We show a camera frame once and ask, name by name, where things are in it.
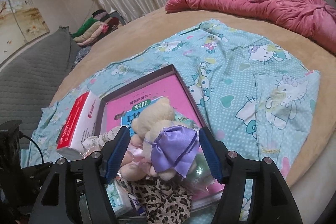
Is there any white floral scrunchie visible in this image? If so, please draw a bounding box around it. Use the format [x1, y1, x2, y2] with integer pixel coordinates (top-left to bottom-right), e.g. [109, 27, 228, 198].
[81, 127, 118, 151]

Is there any wall painting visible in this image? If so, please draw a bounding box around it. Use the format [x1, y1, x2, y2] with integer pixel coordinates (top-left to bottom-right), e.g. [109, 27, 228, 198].
[0, 0, 50, 52]

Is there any teddy bear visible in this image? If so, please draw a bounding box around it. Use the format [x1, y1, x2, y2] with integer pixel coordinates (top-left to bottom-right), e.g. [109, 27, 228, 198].
[119, 133, 155, 182]
[130, 97, 201, 182]

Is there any red tissue pack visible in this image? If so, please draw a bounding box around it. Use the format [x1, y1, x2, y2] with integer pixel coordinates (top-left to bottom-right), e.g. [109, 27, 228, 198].
[56, 91, 101, 159]

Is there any pile of folded clothes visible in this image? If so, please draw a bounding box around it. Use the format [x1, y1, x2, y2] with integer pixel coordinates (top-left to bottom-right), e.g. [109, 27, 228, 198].
[71, 9, 126, 46]

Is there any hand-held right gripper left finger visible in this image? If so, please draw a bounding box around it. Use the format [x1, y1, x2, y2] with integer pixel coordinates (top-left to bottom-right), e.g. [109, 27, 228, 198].
[28, 126, 131, 224]

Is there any dark shallow cardboard box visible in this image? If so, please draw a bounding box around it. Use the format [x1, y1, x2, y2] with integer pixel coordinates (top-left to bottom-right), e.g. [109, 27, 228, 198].
[100, 64, 226, 205]

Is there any green floral tissue packet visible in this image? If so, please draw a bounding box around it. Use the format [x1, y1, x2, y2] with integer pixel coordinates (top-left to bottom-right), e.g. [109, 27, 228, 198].
[105, 178, 147, 219]

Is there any grey quilted headboard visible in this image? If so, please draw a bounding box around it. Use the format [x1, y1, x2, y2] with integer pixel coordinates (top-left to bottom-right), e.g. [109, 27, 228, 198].
[0, 27, 82, 151]

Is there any pink book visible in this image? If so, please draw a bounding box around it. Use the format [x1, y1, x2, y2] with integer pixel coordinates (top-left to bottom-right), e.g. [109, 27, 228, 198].
[105, 74, 223, 203]

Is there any beige bed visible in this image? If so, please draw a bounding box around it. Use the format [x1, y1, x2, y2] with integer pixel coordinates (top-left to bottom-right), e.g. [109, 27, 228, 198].
[51, 5, 336, 188]

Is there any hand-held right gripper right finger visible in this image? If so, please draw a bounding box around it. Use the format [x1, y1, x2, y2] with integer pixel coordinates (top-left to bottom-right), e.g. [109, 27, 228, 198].
[199, 127, 296, 224]

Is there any cartoon cat printed blanket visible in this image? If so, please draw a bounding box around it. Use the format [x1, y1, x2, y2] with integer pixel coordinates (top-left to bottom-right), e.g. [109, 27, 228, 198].
[28, 19, 321, 222]

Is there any pink quilt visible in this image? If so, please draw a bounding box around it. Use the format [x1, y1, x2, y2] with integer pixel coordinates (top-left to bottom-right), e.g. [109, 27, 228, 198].
[165, 0, 336, 52]

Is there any dark floral cloth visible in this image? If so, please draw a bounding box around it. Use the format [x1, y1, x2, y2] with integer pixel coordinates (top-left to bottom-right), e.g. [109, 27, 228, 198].
[72, 46, 92, 67]

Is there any black cable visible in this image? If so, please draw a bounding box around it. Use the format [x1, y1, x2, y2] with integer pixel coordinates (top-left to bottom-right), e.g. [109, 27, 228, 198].
[20, 133, 45, 164]

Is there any leopard print scrunchie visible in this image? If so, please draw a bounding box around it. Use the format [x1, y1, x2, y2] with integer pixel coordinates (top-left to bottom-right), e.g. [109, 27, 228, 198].
[119, 177, 195, 224]

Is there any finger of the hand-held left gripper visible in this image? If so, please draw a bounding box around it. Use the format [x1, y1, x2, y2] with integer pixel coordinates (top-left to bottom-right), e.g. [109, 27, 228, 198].
[22, 161, 54, 180]

